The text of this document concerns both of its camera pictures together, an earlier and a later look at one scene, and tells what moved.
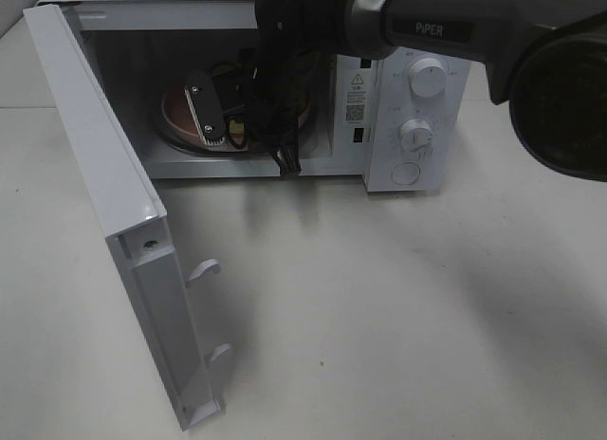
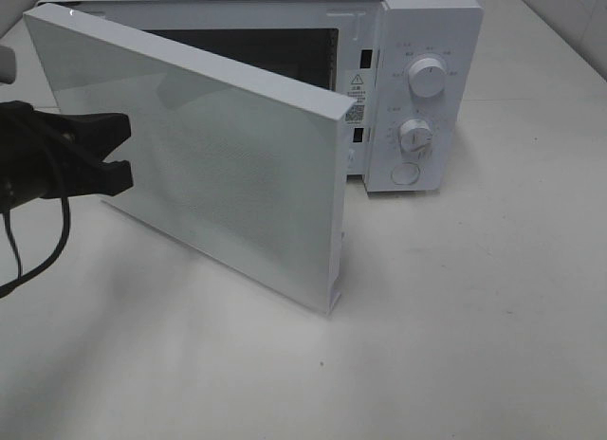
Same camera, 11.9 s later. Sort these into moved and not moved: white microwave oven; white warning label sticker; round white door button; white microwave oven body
Moved: white microwave oven
Not moved: white warning label sticker; round white door button; white microwave oven body
